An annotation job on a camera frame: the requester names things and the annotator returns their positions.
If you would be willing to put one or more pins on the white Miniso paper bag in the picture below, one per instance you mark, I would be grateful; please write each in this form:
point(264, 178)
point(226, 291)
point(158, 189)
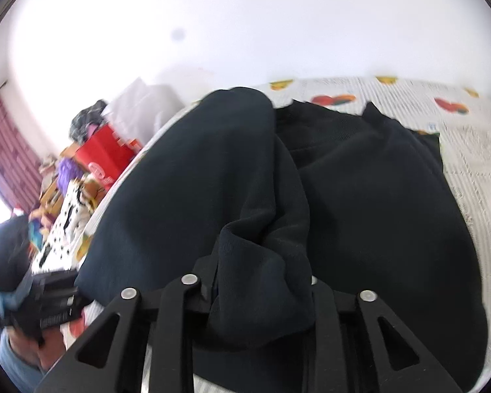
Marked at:
point(140, 111)

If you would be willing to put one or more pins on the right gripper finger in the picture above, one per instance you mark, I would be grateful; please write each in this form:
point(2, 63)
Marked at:
point(205, 269)

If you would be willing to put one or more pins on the purple red curtain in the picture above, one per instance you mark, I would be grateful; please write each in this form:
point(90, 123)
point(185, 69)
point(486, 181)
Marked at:
point(20, 180)

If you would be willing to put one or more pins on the left forearm blue sleeve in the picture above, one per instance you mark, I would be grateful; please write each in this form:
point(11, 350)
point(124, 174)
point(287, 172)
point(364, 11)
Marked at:
point(24, 376)

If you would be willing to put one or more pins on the fruit print bed sheet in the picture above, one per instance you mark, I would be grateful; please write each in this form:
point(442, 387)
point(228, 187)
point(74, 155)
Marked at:
point(461, 124)

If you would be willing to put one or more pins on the red paper shopping bag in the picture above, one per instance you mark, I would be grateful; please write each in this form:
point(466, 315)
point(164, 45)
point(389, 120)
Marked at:
point(106, 155)

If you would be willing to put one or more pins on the black sweatshirt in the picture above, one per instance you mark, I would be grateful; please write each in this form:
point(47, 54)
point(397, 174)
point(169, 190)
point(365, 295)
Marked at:
point(281, 197)

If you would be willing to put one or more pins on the dark plaid clothes in bag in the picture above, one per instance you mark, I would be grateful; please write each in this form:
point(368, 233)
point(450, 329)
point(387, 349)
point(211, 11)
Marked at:
point(86, 122)

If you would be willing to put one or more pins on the person's left hand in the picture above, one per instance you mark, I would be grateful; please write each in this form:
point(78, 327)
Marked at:
point(43, 356)

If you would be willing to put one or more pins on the white black spotted cloth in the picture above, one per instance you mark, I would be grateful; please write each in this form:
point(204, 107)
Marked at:
point(58, 250)

